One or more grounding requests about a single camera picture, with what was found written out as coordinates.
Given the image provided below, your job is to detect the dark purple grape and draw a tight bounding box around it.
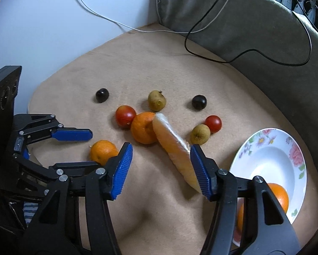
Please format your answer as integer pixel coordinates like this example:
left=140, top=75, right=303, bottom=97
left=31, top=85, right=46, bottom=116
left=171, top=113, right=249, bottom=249
left=192, top=95, right=208, bottom=110
left=96, top=88, right=110, bottom=103

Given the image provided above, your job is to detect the large red tomato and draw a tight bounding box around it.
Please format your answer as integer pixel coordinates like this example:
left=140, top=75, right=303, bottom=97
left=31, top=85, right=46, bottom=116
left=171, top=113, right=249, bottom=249
left=115, top=105, right=137, bottom=128

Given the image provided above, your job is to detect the white cable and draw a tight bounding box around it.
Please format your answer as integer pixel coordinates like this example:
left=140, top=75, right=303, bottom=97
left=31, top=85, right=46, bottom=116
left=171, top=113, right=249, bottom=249
left=66, top=0, right=258, bottom=34

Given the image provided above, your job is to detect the brownish green kiwi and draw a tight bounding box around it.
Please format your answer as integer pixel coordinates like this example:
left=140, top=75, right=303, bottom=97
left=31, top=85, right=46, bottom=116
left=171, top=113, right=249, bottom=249
left=190, top=124, right=211, bottom=146
left=148, top=90, right=166, bottom=111

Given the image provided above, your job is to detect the large orange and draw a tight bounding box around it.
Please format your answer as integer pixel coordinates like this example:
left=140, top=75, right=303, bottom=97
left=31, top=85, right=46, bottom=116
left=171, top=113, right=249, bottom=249
left=236, top=183, right=289, bottom=231

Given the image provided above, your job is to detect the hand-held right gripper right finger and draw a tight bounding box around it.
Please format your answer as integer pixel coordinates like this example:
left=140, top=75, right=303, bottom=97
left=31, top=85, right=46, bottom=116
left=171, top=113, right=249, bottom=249
left=190, top=143, right=302, bottom=255

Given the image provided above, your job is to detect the small red tomato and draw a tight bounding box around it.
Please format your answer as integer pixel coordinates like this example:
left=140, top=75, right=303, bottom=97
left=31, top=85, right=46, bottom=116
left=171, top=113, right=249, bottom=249
left=204, top=115, right=223, bottom=133

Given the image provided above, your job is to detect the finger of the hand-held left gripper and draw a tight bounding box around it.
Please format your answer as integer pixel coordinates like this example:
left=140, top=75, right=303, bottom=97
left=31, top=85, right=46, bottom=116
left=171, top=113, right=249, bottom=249
left=14, top=149, right=104, bottom=192
left=13, top=113, right=93, bottom=146

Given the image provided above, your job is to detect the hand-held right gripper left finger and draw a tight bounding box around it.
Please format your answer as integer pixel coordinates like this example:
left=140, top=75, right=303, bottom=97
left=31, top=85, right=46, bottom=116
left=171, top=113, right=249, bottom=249
left=23, top=142, right=133, bottom=255

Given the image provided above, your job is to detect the black cable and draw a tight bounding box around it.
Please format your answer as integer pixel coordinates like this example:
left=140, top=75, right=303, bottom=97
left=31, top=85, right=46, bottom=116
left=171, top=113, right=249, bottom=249
left=185, top=0, right=312, bottom=67

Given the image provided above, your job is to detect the grey blanket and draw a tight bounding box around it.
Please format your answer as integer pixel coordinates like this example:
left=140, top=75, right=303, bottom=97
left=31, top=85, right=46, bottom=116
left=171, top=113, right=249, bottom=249
left=149, top=0, right=318, bottom=150

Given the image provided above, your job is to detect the peeled pomelo segment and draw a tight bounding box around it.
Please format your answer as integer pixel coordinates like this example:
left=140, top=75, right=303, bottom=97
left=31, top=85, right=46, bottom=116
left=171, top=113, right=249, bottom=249
left=152, top=113, right=202, bottom=194

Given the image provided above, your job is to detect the orange mandarin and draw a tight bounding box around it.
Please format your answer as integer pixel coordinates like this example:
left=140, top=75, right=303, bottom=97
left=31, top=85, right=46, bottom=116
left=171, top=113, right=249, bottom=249
left=90, top=140, right=120, bottom=166
left=130, top=112, right=158, bottom=145

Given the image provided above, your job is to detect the white floral plate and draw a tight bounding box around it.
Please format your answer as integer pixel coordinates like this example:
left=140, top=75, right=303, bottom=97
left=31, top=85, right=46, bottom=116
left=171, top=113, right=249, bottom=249
left=229, top=128, right=307, bottom=247

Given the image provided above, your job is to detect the tan cloth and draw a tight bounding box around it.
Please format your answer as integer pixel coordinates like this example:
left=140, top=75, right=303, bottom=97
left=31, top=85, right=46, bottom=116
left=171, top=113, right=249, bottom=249
left=27, top=23, right=318, bottom=255

